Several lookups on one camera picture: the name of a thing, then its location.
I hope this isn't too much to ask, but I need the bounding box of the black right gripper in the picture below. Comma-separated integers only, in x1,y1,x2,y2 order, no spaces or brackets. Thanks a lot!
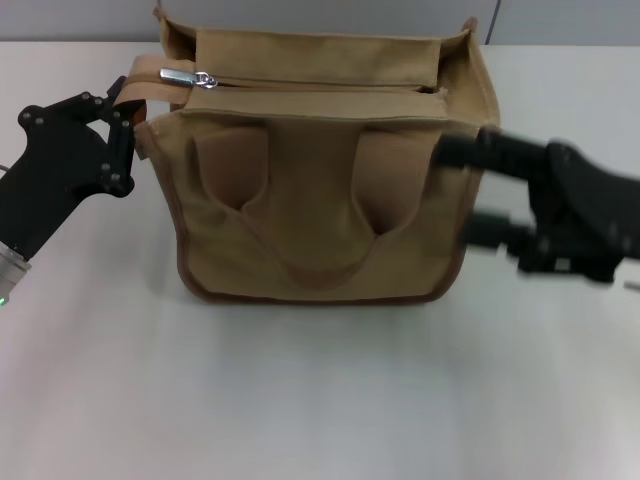
433,126,640,285

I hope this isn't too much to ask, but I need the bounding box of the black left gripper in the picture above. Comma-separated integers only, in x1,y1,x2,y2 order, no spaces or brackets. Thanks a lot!
0,74,138,262

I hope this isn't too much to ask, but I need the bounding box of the silver metal zipper pull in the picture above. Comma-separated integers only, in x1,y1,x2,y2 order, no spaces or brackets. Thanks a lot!
159,67,219,91

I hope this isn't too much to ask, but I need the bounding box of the khaki canvas food bag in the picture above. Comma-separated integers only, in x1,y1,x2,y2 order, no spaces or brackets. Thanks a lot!
127,2,501,304

